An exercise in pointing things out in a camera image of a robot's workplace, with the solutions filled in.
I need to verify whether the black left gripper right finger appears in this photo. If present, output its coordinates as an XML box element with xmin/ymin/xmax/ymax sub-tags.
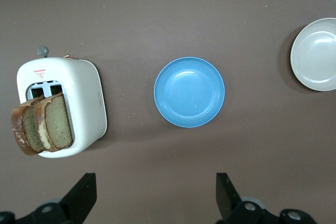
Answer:
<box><xmin>215</xmin><ymin>173</ymin><xmax>317</xmax><ymax>224</ymax></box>

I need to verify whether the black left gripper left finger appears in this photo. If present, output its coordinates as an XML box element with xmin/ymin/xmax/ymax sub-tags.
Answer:
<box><xmin>0</xmin><ymin>173</ymin><xmax>97</xmax><ymax>224</ymax></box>

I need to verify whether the toasted bread slice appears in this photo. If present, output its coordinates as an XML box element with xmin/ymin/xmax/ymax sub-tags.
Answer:
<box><xmin>10</xmin><ymin>95</ymin><xmax>47</xmax><ymax>156</ymax></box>
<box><xmin>33</xmin><ymin>92</ymin><xmax>74</xmax><ymax>153</ymax></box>

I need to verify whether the blue plate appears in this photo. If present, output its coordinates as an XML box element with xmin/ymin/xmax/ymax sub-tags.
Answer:
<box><xmin>153</xmin><ymin>56</ymin><xmax>226</xmax><ymax>129</ymax></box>

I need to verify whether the beige plate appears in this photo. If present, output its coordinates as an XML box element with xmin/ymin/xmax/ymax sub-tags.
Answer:
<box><xmin>290</xmin><ymin>18</ymin><xmax>336</xmax><ymax>92</ymax></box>

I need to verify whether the white two-slot toaster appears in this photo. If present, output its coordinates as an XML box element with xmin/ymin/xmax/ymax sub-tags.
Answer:
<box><xmin>16</xmin><ymin>46</ymin><xmax>108</xmax><ymax>159</ymax></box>

